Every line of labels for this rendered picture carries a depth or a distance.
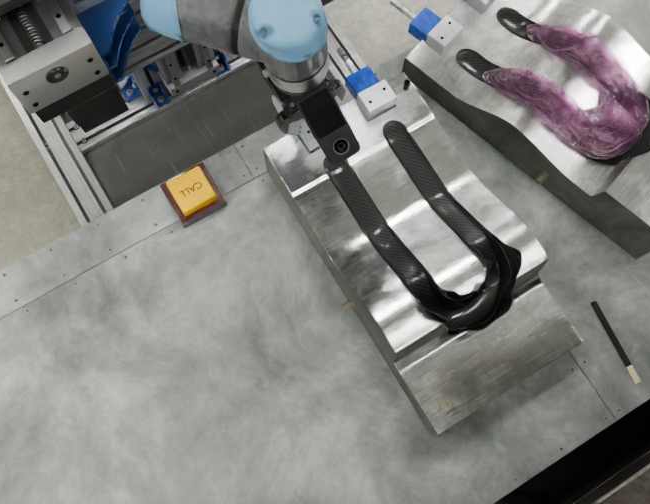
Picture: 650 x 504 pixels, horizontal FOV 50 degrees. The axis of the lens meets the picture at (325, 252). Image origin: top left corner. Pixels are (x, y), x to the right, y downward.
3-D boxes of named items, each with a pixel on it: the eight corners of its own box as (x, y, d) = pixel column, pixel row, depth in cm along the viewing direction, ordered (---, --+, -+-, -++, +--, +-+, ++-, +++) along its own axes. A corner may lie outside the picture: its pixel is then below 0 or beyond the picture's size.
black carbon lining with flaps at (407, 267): (316, 166, 108) (316, 141, 99) (402, 118, 111) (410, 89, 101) (438, 357, 101) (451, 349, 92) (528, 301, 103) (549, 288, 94)
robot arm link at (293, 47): (252, -41, 67) (336, -19, 67) (265, 7, 78) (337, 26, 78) (229, 35, 67) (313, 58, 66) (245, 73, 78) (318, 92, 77)
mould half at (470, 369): (266, 170, 115) (260, 136, 102) (397, 98, 119) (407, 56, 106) (431, 435, 105) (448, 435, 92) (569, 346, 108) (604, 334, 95)
